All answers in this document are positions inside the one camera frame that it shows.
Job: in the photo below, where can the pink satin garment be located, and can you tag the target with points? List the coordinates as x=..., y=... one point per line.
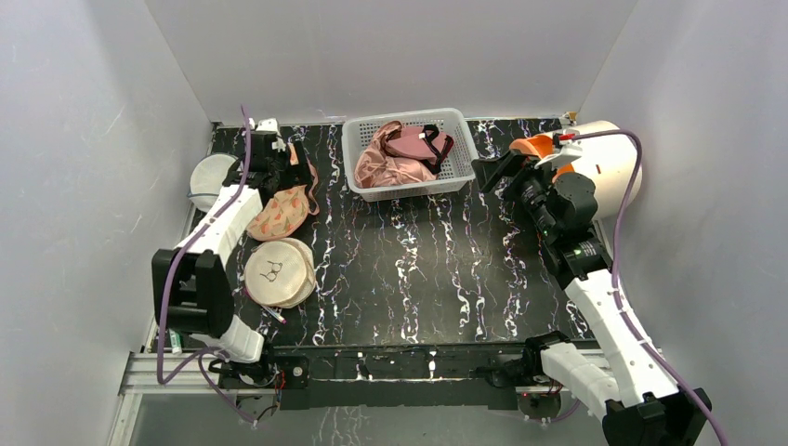
x=377, y=168

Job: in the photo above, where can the white plastic basket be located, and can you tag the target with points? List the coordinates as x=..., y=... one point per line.
x=456, y=170

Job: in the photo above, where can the peach patterned mesh laundry bag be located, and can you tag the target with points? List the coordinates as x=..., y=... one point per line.
x=286, y=211

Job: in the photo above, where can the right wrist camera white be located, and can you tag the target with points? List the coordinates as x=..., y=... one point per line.
x=565, y=149

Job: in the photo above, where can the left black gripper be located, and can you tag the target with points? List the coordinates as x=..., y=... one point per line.
x=283, y=159

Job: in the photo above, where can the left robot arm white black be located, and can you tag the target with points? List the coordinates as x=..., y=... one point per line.
x=192, y=295

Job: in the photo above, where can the white orange toy washing drum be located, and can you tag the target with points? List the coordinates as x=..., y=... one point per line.
x=607, y=161

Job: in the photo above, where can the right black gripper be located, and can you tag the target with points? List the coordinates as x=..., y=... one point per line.
x=510, y=176

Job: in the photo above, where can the pink bra black trim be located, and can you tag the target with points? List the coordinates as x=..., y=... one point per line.
x=425, y=144

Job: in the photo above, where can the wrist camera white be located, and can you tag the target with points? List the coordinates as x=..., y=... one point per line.
x=565, y=149
x=271, y=128

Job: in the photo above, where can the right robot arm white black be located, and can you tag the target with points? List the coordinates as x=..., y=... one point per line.
x=635, y=399

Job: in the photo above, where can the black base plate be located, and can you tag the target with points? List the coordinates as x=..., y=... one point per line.
x=497, y=376

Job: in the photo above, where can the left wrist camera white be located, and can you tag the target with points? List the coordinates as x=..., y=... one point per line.
x=271, y=128

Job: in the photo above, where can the aluminium frame rail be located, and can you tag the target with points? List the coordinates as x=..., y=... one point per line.
x=444, y=269

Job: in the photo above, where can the small white green tube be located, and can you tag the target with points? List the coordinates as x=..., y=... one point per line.
x=175, y=342

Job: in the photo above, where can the round white mesh laundry bag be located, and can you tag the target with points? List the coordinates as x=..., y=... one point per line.
x=206, y=179

